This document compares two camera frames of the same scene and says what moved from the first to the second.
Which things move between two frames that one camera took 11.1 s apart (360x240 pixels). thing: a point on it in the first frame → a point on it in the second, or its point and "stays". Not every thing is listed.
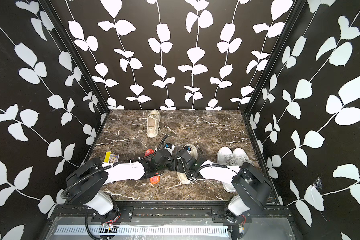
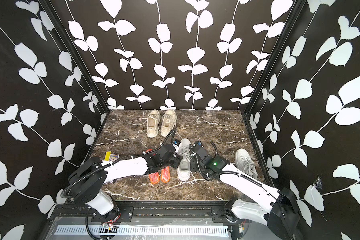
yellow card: x=107 y=156 stays
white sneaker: x=225 y=156 → x=184 y=171
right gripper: x=179 y=167 → x=193 y=162
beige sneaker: x=153 y=119 stays
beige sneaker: x=182 y=176 → x=169 y=120
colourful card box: x=114 y=158 stays
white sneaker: x=239 y=157 stays
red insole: x=155 y=179 stays
